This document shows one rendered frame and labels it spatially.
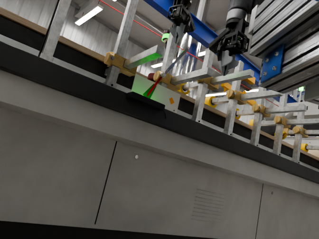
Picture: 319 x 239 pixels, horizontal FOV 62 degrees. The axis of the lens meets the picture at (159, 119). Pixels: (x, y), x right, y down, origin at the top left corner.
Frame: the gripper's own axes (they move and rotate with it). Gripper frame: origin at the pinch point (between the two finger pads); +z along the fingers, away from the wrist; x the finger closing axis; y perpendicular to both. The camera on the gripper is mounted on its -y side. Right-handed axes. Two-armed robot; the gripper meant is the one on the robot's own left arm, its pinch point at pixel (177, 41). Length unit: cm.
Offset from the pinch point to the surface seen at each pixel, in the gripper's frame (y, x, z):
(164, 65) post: -3.2, -6.8, 9.7
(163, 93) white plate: -4.1, -4.5, 23.6
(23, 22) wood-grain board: 46, -45, 13
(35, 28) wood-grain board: 41, -43, 12
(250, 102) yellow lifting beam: -522, -133, -160
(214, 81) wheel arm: -29.1, 7.8, 7.3
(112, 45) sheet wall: -472, -620, -339
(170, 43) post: -2.9, -5.9, -1.3
